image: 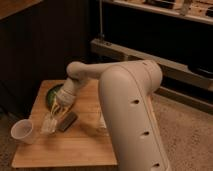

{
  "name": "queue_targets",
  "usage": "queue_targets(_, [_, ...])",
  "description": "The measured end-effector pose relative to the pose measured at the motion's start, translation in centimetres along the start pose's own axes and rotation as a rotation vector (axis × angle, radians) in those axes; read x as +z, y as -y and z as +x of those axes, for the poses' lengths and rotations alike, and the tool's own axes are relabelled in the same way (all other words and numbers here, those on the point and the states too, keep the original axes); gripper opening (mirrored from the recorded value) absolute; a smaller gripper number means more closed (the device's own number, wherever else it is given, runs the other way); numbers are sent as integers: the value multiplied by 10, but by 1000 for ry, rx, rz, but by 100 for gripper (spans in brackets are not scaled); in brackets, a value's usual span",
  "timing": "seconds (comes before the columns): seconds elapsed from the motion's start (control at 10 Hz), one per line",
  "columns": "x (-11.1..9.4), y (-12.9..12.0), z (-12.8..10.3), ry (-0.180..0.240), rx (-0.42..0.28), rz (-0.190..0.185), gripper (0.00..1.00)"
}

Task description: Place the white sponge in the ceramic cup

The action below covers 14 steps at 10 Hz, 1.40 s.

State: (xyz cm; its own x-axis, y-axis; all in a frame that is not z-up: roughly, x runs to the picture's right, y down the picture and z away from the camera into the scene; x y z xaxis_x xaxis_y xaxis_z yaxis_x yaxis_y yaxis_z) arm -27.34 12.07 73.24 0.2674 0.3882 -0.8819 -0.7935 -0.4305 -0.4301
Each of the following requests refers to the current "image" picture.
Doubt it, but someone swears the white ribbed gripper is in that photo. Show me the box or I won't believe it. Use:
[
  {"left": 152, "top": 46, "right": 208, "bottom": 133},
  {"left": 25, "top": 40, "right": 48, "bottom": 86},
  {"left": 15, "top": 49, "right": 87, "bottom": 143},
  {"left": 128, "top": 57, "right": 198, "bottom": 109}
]
[{"left": 50, "top": 88, "right": 75, "bottom": 117}]

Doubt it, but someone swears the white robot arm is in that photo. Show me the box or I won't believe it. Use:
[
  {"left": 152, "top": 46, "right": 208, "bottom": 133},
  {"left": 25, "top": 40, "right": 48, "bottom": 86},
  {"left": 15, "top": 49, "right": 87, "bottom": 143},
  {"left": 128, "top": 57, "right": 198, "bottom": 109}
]
[{"left": 52, "top": 60, "right": 172, "bottom": 171}]

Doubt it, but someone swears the green ceramic bowl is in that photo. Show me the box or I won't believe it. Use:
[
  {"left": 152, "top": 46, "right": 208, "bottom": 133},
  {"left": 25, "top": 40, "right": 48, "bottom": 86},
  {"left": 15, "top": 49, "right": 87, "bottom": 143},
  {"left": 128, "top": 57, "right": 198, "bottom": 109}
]
[{"left": 45, "top": 84, "right": 63, "bottom": 109}]

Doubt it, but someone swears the dark grey rectangular block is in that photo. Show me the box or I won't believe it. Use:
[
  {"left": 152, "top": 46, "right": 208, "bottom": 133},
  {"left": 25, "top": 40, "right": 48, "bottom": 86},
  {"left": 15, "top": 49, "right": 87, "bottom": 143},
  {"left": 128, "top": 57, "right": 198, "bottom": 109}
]
[{"left": 58, "top": 112, "right": 78, "bottom": 132}]

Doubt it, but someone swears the white remote control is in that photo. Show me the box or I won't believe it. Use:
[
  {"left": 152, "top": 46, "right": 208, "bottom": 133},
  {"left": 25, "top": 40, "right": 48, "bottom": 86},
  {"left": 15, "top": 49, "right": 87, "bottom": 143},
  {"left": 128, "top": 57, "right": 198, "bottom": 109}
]
[{"left": 99, "top": 112, "right": 107, "bottom": 129}]

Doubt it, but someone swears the thin metal pole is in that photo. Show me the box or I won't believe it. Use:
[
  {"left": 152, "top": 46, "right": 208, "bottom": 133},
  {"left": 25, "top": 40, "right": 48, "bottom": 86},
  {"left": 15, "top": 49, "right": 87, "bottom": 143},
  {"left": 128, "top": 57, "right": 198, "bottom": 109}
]
[{"left": 99, "top": 0, "right": 104, "bottom": 42}]

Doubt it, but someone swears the grey metal shelf frame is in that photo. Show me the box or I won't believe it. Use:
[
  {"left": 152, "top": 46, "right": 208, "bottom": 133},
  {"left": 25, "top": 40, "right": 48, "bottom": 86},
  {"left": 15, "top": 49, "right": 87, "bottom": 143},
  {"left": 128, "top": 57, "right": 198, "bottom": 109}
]
[{"left": 90, "top": 0, "right": 213, "bottom": 114}]

